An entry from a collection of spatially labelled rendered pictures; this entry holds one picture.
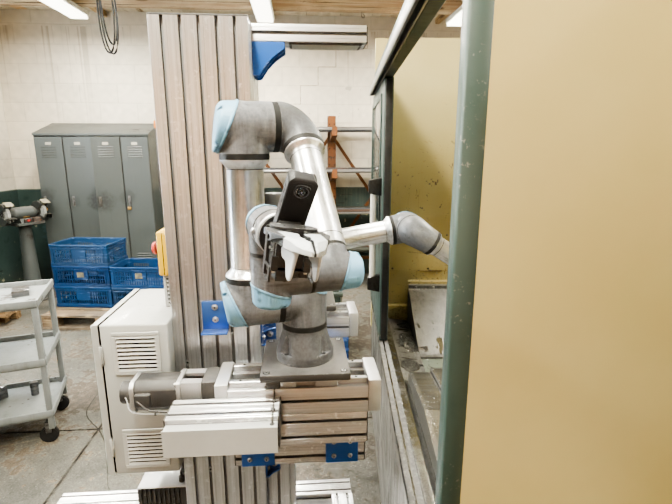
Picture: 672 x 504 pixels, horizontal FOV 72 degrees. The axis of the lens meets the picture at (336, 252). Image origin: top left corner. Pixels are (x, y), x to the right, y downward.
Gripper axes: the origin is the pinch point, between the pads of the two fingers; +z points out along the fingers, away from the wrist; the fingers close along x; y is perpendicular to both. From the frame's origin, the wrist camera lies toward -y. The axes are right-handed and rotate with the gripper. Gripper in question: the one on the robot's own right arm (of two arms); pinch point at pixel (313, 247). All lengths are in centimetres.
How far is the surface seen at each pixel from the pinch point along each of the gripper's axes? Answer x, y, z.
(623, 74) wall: -42, -28, 1
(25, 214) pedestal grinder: 172, 85, -534
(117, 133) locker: 84, -17, -543
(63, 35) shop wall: 155, -123, -610
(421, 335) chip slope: -116, 74, -156
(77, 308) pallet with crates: 102, 160, -439
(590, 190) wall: -42.2, -11.7, 0.4
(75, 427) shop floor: 66, 169, -239
